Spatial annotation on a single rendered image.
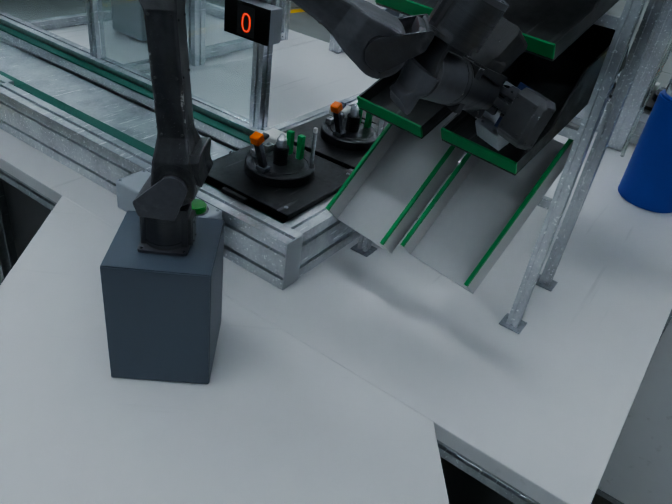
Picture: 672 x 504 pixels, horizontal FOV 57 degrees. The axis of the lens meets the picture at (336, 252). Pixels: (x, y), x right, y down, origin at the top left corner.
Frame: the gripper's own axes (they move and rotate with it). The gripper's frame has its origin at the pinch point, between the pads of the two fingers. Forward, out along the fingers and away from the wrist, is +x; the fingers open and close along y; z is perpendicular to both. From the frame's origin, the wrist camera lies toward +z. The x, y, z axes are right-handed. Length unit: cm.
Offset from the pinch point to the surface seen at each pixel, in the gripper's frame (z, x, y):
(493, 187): -15.1, 16.3, 4.2
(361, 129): -28, 30, 50
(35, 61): -59, -16, 129
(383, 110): -11.3, -1.1, 17.3
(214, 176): -41, -7, 44
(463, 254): -25.0, 11.1, -0.8
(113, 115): -52, -9, 88
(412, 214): -24.1, 6.9, 8.7
